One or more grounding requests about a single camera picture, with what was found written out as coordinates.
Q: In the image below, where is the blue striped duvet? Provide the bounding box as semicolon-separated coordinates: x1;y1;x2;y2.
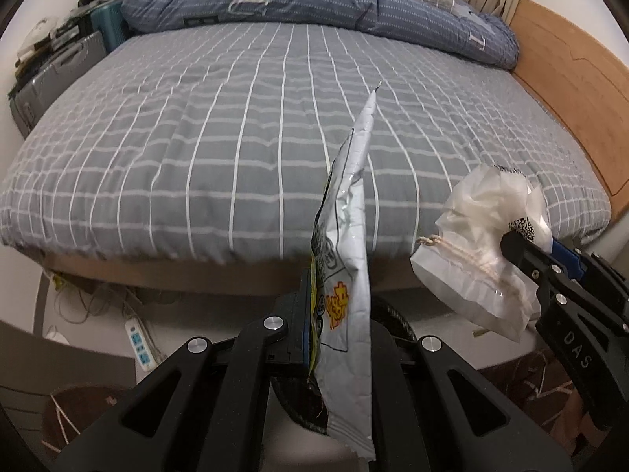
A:
120;0;520;70

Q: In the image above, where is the grey suitcase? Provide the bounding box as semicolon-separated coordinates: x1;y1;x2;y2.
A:
9;29;106;138

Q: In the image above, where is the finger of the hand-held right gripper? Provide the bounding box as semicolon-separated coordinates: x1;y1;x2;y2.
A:
550;238;629;306
500;231;629;329

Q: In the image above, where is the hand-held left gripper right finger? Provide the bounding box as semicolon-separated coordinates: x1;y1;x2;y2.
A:
368;322;576;472

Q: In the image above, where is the wooden headboard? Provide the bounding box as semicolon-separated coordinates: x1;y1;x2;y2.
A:
508;0;629;202

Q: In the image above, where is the black trash bin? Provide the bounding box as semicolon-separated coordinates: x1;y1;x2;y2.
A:
272;295;423;436

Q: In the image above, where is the clear bag with white pouch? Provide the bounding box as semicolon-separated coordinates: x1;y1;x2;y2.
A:
410;163;554;342

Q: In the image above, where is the person's right hand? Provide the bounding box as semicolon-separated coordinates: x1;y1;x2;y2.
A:
560;388;598;458

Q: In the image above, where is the dark clutter pile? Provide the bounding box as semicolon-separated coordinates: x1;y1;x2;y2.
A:
15;0;123;79

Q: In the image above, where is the white power strip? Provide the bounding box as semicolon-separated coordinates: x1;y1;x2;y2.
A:
125;319;157;371

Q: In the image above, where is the yellow and silver snack packet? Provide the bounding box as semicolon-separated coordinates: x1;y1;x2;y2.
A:
309;86;381;463

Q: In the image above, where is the teal suitcase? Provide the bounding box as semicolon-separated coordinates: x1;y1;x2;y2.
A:
91;0;131;52

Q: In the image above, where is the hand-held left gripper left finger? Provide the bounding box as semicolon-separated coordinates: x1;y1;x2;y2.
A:
54;269;315;472

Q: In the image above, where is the white round object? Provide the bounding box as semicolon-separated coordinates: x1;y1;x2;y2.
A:
20;17;60;55

